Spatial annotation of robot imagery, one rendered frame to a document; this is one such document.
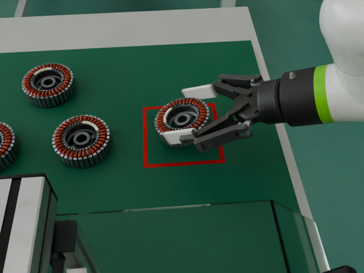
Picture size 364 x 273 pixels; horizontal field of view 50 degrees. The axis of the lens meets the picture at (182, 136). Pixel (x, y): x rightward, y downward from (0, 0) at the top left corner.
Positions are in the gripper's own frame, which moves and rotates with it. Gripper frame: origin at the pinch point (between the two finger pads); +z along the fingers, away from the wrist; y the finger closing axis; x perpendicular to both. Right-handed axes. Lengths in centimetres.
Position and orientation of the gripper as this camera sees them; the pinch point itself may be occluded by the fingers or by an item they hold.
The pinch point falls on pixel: (184, 114)
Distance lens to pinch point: 77.2
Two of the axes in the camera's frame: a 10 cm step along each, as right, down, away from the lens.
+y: 3.0, -7.5, 5.9
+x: -4.6, -6.6, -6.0
